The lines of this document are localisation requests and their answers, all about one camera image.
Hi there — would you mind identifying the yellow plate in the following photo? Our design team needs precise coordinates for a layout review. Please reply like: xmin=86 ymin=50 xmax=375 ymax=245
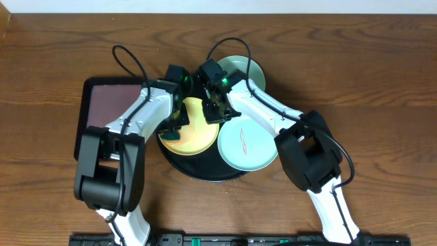
xmin=158 ymin=97 xmax=220 ymax=156

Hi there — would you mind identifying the light blue plate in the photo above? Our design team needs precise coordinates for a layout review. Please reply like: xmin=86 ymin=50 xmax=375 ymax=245
xmin=217 ymin=55 xmax=266 ymax=91
xmin=218 ymin=115 xmax=278 ymax=172

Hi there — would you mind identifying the green yellow sponge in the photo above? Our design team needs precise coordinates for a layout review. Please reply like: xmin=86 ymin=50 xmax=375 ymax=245
xmin=160 ymin=131 xmax=180 ymax=141

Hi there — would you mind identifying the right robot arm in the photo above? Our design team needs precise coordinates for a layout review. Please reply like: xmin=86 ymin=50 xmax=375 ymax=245
xmin=198 ymin=70 xmax=360 ymax=245

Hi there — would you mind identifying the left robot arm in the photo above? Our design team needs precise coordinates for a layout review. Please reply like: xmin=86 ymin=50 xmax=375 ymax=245
xmin=74 ymin=78 xmax=193 ymax=245

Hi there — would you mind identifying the round black tray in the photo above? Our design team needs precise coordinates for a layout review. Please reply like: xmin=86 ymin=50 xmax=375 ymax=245
xmin=155 ymin=69 xmax=277 ymax=182

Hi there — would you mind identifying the rectangular black tray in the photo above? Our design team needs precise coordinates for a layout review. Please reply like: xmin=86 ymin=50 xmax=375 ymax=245
xmin=74 ymin=77 xmax=142 ymax=159

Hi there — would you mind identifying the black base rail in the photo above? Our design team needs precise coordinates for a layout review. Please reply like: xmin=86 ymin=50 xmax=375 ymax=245
xmin=68 ymin=234 xmax=411 ymax=246

